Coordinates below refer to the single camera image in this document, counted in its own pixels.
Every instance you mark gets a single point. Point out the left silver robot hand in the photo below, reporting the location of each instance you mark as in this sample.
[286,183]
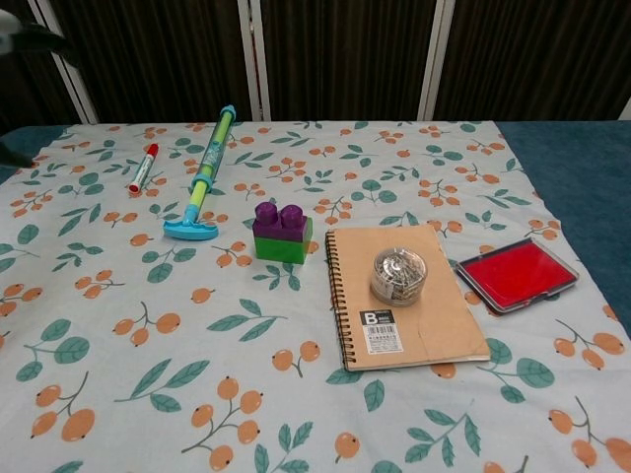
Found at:
[29,39]

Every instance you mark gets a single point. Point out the purple toy building block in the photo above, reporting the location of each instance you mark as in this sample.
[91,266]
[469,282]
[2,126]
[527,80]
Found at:
[276,229]

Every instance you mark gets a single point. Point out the red capped marker pen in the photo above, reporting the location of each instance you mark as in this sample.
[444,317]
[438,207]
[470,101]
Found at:
[144,167]

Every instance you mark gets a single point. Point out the green and blue toy pump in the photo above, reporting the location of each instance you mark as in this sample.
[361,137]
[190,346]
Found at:
[197,192]

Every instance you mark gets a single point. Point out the green toy building block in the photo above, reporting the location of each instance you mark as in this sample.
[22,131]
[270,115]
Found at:
[281,251]

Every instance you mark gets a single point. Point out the clear round paper clip box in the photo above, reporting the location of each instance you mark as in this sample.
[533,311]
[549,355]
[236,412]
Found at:
[397,278]

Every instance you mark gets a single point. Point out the floral print tablecloth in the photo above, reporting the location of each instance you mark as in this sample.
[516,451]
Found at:
[296,394]

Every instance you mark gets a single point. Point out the kraft spiral notebook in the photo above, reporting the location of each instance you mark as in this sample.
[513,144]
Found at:
[434,320]

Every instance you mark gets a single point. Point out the red ink stamp pad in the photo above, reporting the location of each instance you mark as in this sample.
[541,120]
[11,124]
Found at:
[512,273]

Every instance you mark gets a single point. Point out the white partition frame post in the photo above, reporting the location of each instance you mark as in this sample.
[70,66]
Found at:
[74,84]
[254,59]
[435,59]

